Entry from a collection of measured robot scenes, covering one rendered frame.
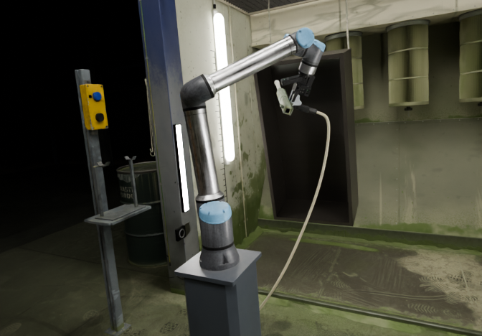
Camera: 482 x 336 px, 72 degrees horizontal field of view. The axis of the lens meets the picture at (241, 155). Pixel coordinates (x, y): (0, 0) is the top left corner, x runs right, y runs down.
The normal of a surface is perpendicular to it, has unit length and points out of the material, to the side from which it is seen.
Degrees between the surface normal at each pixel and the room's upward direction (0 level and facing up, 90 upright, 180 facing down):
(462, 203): 57
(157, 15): 90
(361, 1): 90
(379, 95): 90
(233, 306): 90
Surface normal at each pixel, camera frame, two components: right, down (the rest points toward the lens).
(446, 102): -0.44, 0.15
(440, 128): -0.41, -0.41
